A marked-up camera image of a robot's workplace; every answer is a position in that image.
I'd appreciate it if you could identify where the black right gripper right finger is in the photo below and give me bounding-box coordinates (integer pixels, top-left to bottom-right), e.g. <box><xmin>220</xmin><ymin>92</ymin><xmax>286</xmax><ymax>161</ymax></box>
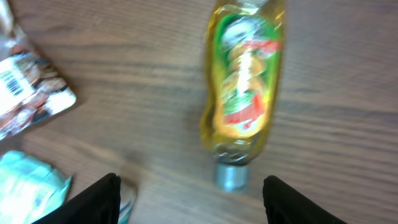
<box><xmin>262</xmin><ymin>175</ymin><xmax>346</xmax><ymax>224</ymax></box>

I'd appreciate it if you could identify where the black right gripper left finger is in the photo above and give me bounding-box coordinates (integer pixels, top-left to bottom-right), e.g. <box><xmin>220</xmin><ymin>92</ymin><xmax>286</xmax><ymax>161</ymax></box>
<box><xmin>34</xmin><ymin>173</ymin><xmax>121</xmax><ymax>224</ymax></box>

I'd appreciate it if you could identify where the small teal white box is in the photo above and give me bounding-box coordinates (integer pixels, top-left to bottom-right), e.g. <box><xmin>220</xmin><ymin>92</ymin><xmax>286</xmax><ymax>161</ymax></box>
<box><xmin>118</xmin><ymin>179</ymin><xmax>137</xmax><ymax>224</ymax></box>

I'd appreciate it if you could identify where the light teal snack packet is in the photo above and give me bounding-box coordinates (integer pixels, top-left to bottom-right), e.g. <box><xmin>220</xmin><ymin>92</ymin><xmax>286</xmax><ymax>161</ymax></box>
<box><xmin>1</xmin><ymin>151</ymin><xmax>72</xmax><ymax>224</ymax></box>

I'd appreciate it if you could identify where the cream brown bread bag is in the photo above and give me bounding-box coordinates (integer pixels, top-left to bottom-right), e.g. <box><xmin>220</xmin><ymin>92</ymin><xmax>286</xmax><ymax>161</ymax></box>
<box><xmin>1</xmin><ymin>1</ymin><xmax>76</xmax><ymax>140</ymax></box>

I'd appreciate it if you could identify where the yellow Vim dish soap bottle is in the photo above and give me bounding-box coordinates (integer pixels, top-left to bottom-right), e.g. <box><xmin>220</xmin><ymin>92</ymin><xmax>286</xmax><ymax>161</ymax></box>
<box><xmin>200</xmin><ymin>0</ymin><xmax>286</xmax><ymax>192</ymax></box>

